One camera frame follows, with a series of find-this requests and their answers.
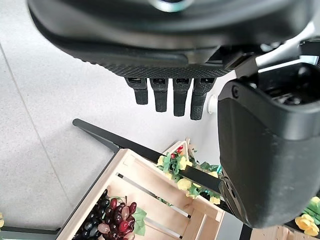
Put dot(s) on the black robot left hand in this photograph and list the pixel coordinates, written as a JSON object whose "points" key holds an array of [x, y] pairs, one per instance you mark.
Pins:
{"points": [[252, 155]]}

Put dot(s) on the small red fruit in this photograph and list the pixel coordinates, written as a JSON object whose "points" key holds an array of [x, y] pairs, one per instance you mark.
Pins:
{"points": [[179, 149]]}

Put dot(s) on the yellow flower garland green leaves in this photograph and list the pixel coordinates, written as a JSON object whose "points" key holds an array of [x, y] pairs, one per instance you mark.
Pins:
{"points": [[185, 183]]}

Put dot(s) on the small light wooden crate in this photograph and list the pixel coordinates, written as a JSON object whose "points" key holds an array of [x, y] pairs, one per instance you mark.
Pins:
{"points": [[175, 147]]}

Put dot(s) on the yellow flower cluster green stems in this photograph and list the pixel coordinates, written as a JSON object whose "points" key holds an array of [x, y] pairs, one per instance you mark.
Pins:
{"points": [[306, 222]]}

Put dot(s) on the large light wooden crate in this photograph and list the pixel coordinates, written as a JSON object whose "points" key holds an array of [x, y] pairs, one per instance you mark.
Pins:
{"points": [[140, 172]]}

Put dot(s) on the red grape bunch with leaf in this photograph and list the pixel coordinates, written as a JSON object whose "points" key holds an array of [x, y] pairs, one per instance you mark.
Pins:
{"points": [[120, 221]]}

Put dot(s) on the dark purple grape bunch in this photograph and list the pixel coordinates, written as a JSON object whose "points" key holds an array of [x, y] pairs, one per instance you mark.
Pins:
{"points": [[96, 217]]}

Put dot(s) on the yellow flower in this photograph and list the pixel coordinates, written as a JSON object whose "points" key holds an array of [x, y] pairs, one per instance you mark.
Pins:
{"points": [[1, 221]]}

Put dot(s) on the white round wall fixture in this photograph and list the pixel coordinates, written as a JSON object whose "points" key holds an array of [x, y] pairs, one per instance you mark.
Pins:
{"points": [[212, 103]]}

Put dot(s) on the black metal stand frame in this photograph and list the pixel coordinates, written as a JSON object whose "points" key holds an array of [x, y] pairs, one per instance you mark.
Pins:
{"points": [[140, 147]]}

